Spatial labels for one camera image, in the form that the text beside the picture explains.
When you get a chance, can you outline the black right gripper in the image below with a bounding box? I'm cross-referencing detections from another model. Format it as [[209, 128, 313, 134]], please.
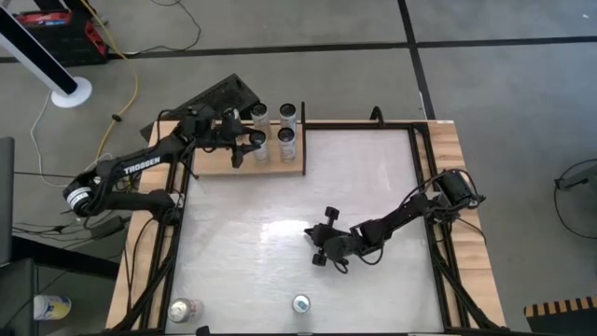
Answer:
[[304, 206, 363, 268]]

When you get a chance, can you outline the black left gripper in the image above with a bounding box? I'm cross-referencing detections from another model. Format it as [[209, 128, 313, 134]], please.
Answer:
[[212, 125, 262, 170]]

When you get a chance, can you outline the white slim can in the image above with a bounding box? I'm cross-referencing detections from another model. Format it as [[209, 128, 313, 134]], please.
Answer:
[[248, 129, 271, 164]]

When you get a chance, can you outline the white Celsius Peach Vibe can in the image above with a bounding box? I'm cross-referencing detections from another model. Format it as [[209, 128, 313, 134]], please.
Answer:
[[250, 102, 271, 134]]

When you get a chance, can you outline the silver Diet Coke can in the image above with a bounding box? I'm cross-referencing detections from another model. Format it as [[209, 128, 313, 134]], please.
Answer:
[[276, 126, 298, 164]]

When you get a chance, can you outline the white Celsius can yellow fruit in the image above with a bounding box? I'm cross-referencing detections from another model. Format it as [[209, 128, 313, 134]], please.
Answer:
[[278, 102, 299, 131]]

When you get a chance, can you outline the silver can red print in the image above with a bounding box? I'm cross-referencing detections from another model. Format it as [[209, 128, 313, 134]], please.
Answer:
[[167, 297, 205, 324]]

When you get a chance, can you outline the black perforated panel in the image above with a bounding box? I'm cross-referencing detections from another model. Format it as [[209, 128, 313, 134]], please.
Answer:
[[139, 73, 261, 141]]

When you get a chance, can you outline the black power adapter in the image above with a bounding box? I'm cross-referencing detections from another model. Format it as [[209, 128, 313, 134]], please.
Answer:
[[89, 215, 127, 241]]

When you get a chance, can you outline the white pole round base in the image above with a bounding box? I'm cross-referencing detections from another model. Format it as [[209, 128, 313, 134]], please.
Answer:
[[0, 5, 93, 109]]

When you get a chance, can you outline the black red tool case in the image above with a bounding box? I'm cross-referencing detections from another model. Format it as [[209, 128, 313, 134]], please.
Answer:
[[12, 7, 110, 68]]

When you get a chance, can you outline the black yellow striped box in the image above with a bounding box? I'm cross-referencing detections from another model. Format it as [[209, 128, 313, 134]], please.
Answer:
[[522, 296, 597, 336]]

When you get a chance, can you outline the black desk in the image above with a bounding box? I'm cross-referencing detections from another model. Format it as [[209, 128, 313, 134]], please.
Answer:
[[0, 235, 121, 336]]

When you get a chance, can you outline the black metal shelf end frame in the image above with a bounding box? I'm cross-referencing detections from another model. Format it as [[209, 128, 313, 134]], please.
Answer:
[[178, 156, 201, 180], [299, 101, 308, 177]]

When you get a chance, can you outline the black aluminium table frame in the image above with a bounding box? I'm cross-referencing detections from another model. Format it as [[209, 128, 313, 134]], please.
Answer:
[[121, 119, 503, 336]]

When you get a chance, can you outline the black floor cable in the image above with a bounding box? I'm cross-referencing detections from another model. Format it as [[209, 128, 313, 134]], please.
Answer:
[[123, 0, 202, 56]]

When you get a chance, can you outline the yellow power cable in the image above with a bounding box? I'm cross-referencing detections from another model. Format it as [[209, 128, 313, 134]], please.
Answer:
[[78, 0, 140, 162]]

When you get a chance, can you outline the white floor cable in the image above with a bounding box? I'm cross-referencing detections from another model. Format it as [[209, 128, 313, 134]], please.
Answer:
[[30, 91, 114, 189]]

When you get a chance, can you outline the black cable bundle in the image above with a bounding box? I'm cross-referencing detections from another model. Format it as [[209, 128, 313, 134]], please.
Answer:
[[11, 218, 94, 240]]

